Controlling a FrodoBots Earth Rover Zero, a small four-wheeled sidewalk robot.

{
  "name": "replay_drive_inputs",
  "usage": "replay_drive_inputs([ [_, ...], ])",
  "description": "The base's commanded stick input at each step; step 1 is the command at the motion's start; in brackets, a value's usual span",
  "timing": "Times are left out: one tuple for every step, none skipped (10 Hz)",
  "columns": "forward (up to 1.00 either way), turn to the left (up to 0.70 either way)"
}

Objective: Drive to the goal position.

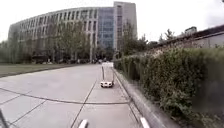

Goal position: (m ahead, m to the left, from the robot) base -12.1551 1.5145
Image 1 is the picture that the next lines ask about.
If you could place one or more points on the small white robot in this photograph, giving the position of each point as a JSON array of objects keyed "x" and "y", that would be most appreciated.
[{"x": 107, "y": 83}]

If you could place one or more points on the tree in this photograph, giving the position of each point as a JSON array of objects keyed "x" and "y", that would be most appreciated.
[
  {"x": 168, "y": 34},
  {"x": 131, "y": 43}
]

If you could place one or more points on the grey concrete kerb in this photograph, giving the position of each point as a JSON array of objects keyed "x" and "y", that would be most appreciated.
[{"x": 143, "y": 101}]

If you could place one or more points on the row of trees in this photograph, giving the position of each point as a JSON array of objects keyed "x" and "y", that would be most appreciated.
[{"x": 66, "y": 45}]

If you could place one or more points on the grey concrete slab pavement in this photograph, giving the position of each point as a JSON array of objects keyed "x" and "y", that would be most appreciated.
[{"x": 60, "y": 86}]

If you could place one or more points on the large curved grey building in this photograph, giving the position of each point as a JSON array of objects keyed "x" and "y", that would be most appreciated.
[{"x": 66, "y": 23}]

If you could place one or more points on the green hedge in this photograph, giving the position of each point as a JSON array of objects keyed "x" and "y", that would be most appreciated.
[{"x": 173, "y": 76}]

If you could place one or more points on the robot's own part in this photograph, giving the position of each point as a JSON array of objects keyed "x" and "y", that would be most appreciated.
[
  {"x": 144, "y": 122},
  {"x": 82, "y": 124}
]

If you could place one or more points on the grass lawn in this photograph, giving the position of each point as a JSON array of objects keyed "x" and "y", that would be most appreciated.
[{"x": 20, "y": 69}]

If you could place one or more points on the building with dark roof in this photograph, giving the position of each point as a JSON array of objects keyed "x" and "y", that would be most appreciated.
[{"x": 206, "y": 38}]

